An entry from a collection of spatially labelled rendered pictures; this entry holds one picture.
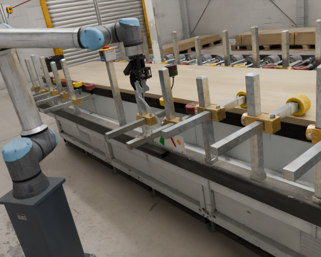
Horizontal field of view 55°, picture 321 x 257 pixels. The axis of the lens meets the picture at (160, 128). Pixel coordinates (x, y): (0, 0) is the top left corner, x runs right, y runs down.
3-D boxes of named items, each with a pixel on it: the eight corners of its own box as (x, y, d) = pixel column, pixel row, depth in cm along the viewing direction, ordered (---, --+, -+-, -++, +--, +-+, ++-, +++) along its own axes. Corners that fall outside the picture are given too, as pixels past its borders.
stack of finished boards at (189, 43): (220, 39, 1015) (219, 33, 1009) (164, 55, 881) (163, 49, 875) (203, 40, 1072) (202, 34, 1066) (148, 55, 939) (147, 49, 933)
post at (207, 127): (213, 179, 143) (201, 77, 126) (208, 176, 146) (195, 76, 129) (218, 175, 145) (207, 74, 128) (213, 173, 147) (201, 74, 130)
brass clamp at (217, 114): (217, 122, 126) (215, 110, 124) (193, 117, 136) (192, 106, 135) (226, 117, 129) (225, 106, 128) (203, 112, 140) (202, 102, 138)
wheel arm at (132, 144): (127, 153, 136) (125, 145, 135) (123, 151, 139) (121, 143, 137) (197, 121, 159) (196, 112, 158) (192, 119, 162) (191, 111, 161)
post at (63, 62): (77, 117, 256) (61, 59, 239) (75, 117, 259) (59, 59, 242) (81, 116, 258) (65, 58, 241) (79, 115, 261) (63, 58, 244)
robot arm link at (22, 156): (4, 181, 159) (-8, 150, 153) (24, 164, 175) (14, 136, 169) (30, 180, 156) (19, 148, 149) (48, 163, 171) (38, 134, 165)
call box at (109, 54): (106, 62, 180) (103, 49, 178) (101, 62, 186) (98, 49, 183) (116, 60, 184) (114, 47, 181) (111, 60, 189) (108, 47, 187)
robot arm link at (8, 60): (24, 164, 175) (-31, 27, 149) (41, 150, 190) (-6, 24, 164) (48, 162, 171) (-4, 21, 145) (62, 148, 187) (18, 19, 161)
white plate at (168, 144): (185, 155, 152) (182, 136, 149) (153, 143, 172) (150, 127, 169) (186, 155, 153) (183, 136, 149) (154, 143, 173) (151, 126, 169)
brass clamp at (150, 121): (150, 127, 169) (148, 118, 167) (136, 122, 179) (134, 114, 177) (158, 123, 172) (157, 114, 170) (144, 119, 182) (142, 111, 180)
